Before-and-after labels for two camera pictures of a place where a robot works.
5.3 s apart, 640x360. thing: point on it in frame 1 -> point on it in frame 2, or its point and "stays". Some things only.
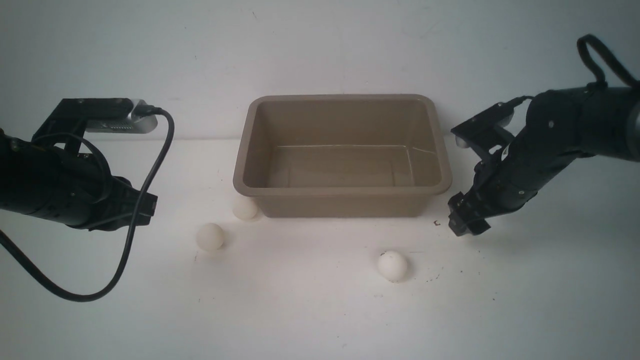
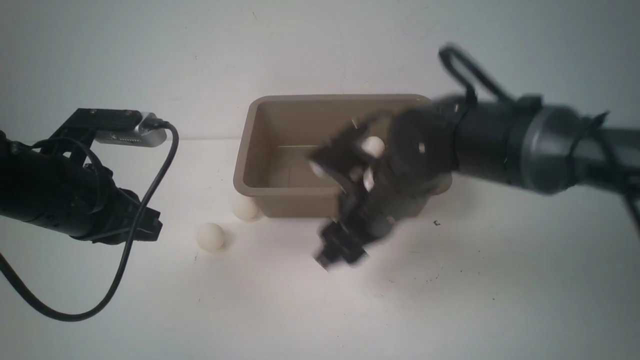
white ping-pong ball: x=244 y=208 stays
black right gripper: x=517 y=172 -> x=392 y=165
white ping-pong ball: x=210 y=237 stays
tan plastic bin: x=333 y=156 stays
